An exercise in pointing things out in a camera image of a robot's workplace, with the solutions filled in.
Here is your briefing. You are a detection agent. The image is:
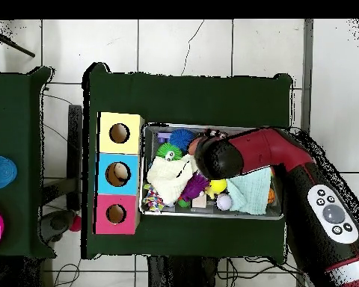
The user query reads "mint green knitted cloth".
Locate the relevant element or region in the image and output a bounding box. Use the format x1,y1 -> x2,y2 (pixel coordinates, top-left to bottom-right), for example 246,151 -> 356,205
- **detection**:
225,167 -> 273,216

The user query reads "dark green tablecloth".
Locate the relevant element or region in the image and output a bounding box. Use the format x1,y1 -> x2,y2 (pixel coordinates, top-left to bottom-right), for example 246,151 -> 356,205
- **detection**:
0,66 -> 56,259
81,61 -> 294,260

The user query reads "black rod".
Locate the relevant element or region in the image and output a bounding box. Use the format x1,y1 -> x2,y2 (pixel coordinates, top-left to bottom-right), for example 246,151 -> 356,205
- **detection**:
0,31 -> 36,58

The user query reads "tall black object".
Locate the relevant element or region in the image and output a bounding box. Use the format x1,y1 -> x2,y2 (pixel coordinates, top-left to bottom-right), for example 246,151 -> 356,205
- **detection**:
67,104 -> 83,210

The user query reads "small red ball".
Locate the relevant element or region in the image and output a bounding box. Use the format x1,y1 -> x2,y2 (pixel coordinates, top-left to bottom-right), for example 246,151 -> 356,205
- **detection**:
68,215 -> 82,232

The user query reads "dark grey rounded object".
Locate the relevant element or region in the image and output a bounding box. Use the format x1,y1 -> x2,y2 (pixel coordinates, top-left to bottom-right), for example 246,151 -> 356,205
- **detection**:
40,209 -> 76,243

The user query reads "wooden three-hole box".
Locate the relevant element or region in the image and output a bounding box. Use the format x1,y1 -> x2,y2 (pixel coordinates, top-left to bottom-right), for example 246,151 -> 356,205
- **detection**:
92,111 -> 145,235

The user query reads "cream knitted cloth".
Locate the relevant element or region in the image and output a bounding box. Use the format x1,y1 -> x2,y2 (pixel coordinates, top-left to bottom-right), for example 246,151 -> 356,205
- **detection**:
146,153 -> 200,206

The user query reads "blue plastic cup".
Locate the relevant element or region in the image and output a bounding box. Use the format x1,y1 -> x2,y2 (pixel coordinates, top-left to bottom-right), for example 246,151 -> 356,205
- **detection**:
0,154 -> 18,190

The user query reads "yellow ball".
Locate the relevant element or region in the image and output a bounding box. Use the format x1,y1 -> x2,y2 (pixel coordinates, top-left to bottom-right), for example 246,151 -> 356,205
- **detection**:
207,178 -> 228,194

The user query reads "brown toy football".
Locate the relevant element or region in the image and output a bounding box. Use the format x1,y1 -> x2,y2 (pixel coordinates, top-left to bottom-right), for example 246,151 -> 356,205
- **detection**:
187,138 -> 203,155

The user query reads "colourful patterned fabric toy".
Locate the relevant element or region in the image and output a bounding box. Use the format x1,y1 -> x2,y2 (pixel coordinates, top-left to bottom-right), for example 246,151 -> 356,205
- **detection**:
141,183 -> 165,213

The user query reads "blue spiky ball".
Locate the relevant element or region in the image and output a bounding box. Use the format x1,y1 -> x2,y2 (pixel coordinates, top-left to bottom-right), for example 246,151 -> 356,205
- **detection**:
169,128 -> 196,152

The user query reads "purple spiky ball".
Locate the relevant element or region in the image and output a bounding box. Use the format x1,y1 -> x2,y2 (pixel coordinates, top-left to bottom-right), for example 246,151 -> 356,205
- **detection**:
180,173 -> 210,203

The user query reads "green spiky toy with eyes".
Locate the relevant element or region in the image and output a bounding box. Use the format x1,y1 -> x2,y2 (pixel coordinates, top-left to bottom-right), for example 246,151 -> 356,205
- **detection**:
155,142 -> 183,162

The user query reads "silver mesh bin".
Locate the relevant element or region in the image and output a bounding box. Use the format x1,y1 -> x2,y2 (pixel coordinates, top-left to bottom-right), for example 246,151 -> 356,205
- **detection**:
138,122 -> 289,220

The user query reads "white baseball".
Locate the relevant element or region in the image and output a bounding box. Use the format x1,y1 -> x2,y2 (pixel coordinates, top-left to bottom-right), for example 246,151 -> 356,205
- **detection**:
215,193 -> 233,211

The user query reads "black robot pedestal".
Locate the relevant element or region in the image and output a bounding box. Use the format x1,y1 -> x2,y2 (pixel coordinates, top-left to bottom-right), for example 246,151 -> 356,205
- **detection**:
147,255 -> 219,287

